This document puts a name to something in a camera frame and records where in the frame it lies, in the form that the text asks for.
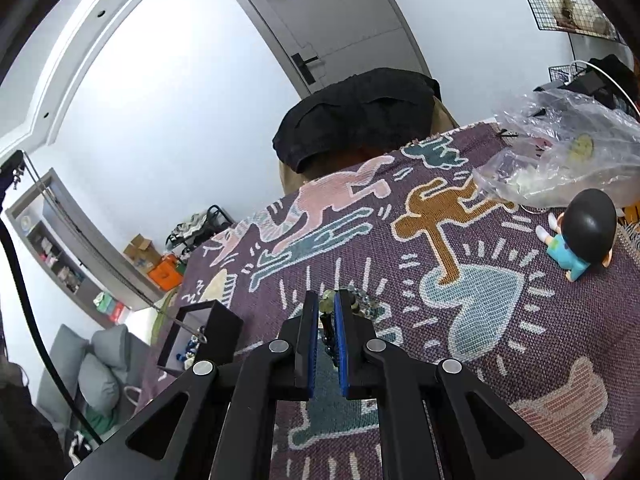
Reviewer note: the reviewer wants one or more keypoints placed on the small cardboard box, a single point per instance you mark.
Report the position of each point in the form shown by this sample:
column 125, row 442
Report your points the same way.
column 140, row 250

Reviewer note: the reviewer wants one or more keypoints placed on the purple printed blanket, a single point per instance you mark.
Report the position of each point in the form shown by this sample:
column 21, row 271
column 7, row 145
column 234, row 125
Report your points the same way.
column 500, row 335

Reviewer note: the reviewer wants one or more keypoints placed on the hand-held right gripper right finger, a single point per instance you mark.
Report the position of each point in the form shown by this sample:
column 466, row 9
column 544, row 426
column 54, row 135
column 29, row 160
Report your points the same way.
column 341, row 360

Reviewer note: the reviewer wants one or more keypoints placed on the green rug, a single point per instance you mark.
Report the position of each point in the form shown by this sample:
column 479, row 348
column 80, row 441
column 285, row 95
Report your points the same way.
column 167, row 300

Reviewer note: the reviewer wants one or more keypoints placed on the black shoe rack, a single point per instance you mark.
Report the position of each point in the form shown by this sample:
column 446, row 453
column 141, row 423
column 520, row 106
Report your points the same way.
column 220, row 212

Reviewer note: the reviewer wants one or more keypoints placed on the grey door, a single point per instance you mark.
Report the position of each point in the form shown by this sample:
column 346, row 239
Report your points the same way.
column 340, row 20
column 100, row 245

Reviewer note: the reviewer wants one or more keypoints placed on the red and green boxes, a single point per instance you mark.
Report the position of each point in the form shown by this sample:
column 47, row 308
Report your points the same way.
column 112, row 307

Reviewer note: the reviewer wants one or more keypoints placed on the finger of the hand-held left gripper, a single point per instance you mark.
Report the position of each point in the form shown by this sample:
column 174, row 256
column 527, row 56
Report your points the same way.
column 9, row 177

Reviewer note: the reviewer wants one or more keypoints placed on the black jewelry box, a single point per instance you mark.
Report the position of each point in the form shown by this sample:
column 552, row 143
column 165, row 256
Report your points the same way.
column 225, row 330

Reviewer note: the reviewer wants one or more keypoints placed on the black-haired doll figure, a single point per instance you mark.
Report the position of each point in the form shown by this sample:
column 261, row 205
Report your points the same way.
column 590, row 215

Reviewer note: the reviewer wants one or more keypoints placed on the tan chair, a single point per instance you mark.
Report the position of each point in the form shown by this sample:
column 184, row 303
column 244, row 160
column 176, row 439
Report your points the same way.
column 290, row 180

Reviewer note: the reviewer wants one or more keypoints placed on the grey inner door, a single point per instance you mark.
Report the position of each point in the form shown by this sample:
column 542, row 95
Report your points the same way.
column 100, row 245

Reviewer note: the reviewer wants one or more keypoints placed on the black bag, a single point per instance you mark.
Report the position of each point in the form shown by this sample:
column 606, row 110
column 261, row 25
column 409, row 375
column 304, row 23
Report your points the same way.
column 610, row 80

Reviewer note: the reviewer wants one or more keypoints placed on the patterned cloth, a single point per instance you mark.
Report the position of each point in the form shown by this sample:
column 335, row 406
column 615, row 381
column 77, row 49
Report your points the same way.
column 187, row 225

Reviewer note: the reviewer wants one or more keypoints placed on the clear plastic bag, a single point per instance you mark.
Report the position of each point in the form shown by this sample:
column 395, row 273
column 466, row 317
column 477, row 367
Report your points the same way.
column 575, row 125

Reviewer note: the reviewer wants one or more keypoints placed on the orange box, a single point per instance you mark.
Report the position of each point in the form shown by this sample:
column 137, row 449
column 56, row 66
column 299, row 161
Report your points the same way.
column 165, row 272

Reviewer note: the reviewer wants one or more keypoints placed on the grey sofa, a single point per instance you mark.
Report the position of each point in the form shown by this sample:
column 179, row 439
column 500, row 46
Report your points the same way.
column 100, row 380

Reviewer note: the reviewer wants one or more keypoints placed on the shelf with small goods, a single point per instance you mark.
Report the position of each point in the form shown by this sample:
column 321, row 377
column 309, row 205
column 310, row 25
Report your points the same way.
column 55, row 260

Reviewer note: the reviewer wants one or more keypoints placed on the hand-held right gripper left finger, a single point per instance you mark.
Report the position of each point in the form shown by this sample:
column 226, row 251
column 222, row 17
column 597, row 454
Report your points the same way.
column 314, row 360

